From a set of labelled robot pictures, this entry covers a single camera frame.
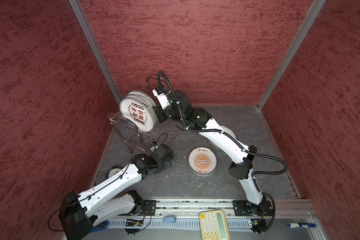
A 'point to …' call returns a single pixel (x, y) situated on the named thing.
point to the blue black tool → (102, 225)
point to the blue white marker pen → (301, 225)
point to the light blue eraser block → (169, 219)
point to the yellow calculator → (213, 225)
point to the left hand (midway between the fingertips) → (166, 165)
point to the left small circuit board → (133, 223)
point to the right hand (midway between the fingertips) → (153, 110)
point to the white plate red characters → (225, 129)
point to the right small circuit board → (258, 225)
